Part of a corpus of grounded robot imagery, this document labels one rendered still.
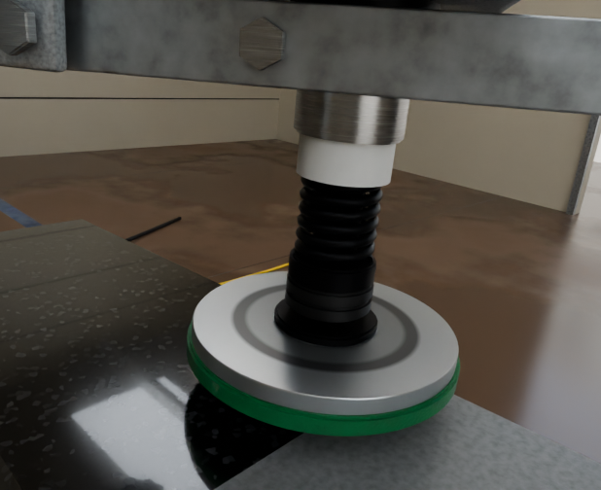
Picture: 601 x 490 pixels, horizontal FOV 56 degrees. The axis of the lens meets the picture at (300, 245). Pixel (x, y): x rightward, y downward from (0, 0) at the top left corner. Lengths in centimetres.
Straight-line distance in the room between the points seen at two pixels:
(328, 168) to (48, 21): 20
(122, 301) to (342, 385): 30
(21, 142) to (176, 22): 520
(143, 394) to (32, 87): 514
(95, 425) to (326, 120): 27
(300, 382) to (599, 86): 25
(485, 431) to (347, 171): 23
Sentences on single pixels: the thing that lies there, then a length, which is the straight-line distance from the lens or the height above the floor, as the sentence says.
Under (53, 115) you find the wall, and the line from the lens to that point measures 563.
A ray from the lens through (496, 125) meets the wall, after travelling 557.
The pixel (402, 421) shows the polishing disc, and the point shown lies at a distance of 40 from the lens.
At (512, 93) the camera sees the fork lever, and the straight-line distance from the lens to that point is 35.
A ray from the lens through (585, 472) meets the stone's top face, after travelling 48.
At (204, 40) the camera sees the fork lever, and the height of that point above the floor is 113.
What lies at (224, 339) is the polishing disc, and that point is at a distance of 42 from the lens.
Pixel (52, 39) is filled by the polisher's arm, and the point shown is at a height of 112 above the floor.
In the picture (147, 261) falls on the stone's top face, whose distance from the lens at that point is 71.
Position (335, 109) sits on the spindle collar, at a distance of 38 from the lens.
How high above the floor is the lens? 113
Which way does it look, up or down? 19 degrees down
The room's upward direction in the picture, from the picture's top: 6 degrees clockwise
